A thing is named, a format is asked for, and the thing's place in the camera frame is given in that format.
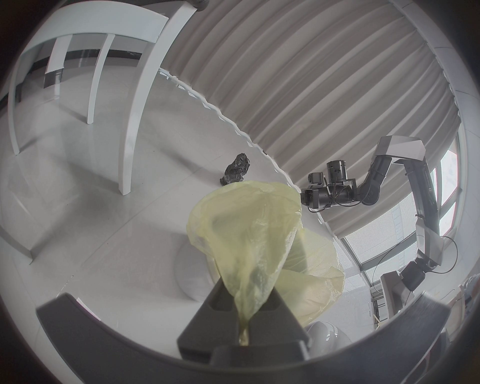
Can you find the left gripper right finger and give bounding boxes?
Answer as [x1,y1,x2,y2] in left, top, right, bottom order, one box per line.
[247,287,312,361]

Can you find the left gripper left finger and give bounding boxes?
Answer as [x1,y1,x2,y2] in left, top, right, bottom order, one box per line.
[177,280,244,362]

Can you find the yellow plastic bag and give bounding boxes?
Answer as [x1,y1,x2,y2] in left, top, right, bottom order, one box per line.
[187,180,346,347]

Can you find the white trash bin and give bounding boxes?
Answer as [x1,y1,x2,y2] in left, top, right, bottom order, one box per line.
[173,234,226,304]

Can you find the crumpled black plastic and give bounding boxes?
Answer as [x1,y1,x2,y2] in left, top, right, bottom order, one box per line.
[219,152,251,187]

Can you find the white curtain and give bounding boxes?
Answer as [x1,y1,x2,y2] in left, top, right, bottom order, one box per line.
[159,0,467,242]

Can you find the grey and white chair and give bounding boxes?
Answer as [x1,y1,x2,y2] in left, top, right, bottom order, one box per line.
[7,0,209,196]

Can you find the black cable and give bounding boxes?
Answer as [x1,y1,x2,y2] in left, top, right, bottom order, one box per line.
[370,234,459,291]

